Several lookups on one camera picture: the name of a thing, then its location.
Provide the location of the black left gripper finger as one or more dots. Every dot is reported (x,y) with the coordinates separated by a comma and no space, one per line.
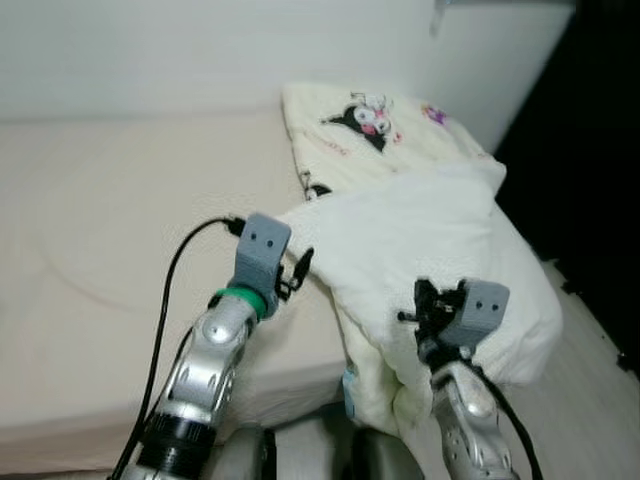
(301,272)

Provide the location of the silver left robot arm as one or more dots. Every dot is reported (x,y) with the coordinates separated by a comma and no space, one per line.
(215,350)

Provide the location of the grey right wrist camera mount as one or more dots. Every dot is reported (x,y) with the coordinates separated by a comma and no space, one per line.
(485,305)

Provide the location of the cream sheeted mattress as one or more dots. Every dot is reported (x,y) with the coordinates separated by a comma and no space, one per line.
(100,200)

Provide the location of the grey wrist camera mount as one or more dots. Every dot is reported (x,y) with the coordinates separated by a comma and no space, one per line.
(485,305)
(262,245)

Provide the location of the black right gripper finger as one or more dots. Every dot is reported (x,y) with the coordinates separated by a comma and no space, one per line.
(428,296)

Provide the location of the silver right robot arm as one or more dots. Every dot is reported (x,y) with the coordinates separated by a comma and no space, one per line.
(470,420)

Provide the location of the white folded duvet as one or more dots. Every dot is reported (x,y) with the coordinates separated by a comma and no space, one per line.
(420,230)

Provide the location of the black cabinet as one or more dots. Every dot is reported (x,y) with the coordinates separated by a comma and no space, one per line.
(590,150)

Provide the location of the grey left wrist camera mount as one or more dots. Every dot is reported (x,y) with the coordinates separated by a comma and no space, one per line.
(262,245)

